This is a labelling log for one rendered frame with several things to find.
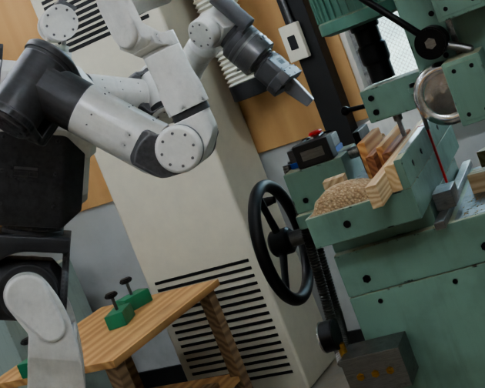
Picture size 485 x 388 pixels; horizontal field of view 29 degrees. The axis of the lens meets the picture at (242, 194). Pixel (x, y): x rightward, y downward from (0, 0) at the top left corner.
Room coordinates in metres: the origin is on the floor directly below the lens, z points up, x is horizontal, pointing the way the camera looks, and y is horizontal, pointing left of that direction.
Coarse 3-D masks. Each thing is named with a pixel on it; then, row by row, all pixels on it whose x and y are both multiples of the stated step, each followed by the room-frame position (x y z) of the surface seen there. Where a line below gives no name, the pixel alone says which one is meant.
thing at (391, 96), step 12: (408, 72) 1.93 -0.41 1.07; (384, 84) 1.91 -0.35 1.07; (396, 84) 1.90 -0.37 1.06; (408, 84) 1.89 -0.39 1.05; (372, 96) 1.91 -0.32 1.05; (384, 96) 1.91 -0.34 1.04; (396, 96) 1.90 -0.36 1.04; (408, 96) 1.89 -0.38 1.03; (372, 108) 1.92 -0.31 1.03; (384, 108) 1.91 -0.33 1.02; (396, 108) 1.90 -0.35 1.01; (408, 108) 1.89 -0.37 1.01; (372, 120) 1.92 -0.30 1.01; (396, 120) 1.93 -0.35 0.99
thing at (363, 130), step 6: (360, 126) 2.00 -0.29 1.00; (366, 126) 2.01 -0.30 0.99; (354, 132) 1.94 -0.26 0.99; (360, 132) 1.95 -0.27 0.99; (366, 132) 1.99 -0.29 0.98; (354, 138) 1.94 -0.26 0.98; (360, 138) 1.94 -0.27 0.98; (342, 150) 2.00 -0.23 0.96; (348, 150) 1.99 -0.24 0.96; (354, 150) 1.98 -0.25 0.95; (354, 156) 1.98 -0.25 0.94; (360, 156) 1.94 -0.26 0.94
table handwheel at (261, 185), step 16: (256, 192) 2.02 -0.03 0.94; (272, 192) 2.12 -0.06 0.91; (256, 208) 1.98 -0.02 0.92; (288, 208) 2.17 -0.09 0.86; (256, 224) 1.96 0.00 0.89; (272, 224) 2.05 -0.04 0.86; (256, 240) 1.95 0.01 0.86; (272, 240) 2.05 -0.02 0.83; (288, 240) 2.04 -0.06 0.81; (256, 256) 1.95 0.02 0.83; (304, 256) 2.16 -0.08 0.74; (272, 272) 1.94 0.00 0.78; (304, 272) 2.13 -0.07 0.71; (272, 288) 1.96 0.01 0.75; (288, 288) 1.98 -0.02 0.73; (304, 288) 2.08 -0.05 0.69
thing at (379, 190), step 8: (400, 144) 1.92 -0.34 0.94; (376, 176) 1.66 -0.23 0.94; (384, 176) 1.65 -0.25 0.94; (368, 184) 1.61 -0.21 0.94; (376, 184) 1.59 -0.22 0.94; (384, 184) 1.64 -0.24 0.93; (368, 192) 1.59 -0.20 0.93; (376, 192) 1.59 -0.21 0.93; (384, 192) 1.62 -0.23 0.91; (392, 192) 1.66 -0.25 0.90; (376, 200) 1.59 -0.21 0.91; (384, 200) 1.60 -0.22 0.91
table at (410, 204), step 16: (448, 128) 2.16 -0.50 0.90; (448, 144) 2.09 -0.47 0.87; (432, 160) 1.88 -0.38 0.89; (448, 160) 2.03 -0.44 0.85; (368, 176) 1.93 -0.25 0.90; (432, 176) 1.83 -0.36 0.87; (400, 192) 1.66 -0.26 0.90; (416, 192) 1.68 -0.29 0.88; (432, 192) 1.79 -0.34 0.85; (352, 208) 1.70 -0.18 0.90; (368, 208) 1.69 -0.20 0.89; (384, 208) 1.68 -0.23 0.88; (400, 208) 1.66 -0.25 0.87; (416, 208) 1.65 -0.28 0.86; (304, 224) 1.96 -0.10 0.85; (320, 224) 1.72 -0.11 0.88; (336, 224) 1.71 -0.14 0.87; (352, 224) 1.70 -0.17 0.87; (368, 224) 1.69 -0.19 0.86; (384, 224) 1.68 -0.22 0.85; (400, 224) 1.67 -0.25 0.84; (320, 240) 1.73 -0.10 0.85; (336, 240) 1.72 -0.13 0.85
